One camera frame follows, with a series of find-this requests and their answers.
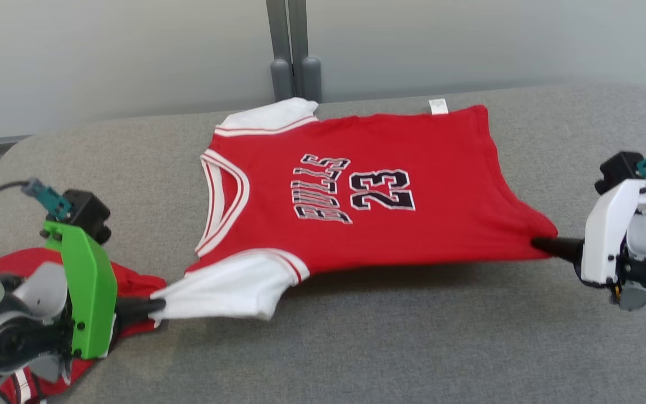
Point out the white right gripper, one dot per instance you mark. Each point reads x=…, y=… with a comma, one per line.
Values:
x=606, y=235

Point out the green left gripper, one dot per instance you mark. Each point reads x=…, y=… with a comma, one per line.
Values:
x=90, y=297

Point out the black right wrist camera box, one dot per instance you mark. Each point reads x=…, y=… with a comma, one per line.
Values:
x=617, y=168

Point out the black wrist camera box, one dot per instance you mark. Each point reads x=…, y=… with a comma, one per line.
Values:
x=617, y=168
x=87, y=216

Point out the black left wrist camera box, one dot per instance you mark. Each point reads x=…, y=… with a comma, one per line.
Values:
x=87, y=216

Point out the red shorts white side stripe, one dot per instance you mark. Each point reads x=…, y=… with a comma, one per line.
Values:
x=132, y=283

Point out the grey partition post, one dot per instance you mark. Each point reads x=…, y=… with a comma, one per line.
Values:
x=310, y=78
x=279, y=56

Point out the red Bulls 23 jersey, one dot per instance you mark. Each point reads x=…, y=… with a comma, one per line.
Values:
x=401, y=241

